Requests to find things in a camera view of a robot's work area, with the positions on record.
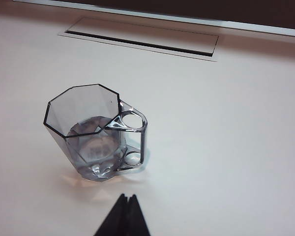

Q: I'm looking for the white desk cable grommet lid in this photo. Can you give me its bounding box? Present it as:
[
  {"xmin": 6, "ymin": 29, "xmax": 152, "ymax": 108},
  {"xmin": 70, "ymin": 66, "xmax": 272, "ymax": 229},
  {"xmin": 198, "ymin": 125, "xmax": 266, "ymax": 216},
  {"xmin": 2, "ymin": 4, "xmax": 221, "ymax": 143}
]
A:
[{"xmin": 58, "ymin": 16, "xmax": 219, "ymax": 62}]

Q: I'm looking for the grey transparent faceted plastic mug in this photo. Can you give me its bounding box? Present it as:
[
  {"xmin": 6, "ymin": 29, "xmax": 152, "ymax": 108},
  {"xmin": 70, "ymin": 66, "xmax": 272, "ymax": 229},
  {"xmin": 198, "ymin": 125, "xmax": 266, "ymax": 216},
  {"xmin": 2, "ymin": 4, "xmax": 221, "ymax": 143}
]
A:
[{"xmin": 43, "ymin": 84, "xmax": 148, "ymax": 182}]

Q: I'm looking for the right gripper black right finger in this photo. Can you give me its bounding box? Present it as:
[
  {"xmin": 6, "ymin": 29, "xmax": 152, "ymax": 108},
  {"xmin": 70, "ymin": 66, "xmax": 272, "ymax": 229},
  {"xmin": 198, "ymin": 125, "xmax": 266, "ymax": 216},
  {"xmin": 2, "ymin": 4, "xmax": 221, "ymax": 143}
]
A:
[{"xmin": 129, "ymin": 194, "xmax": 150, "ymax": 236}]

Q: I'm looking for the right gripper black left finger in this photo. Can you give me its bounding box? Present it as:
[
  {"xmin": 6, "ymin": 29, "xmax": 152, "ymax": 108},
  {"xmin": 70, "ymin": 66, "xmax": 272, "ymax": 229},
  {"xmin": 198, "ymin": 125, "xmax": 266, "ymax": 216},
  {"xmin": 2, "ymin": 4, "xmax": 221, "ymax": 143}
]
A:
[{"xmin": 93, "ymin": 193, "xmax": 130, "ymax": 236}]

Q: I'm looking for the silver partition base rail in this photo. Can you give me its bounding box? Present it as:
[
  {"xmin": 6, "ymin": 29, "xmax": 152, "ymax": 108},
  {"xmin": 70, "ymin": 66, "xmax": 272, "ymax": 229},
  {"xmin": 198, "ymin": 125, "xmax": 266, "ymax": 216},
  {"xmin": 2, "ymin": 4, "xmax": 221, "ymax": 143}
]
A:
[{"xmin": 12, "ymin": 0, "xmax": 295, "ymax": 38}]

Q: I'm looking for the brown desk partition screen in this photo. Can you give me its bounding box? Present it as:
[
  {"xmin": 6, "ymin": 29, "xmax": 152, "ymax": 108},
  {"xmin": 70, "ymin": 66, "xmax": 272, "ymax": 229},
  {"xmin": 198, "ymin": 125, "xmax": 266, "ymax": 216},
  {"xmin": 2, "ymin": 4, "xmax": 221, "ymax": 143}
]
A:
[{"xmin": 31, "ymin": 0, "xmax": 295, "ymax": 28}]

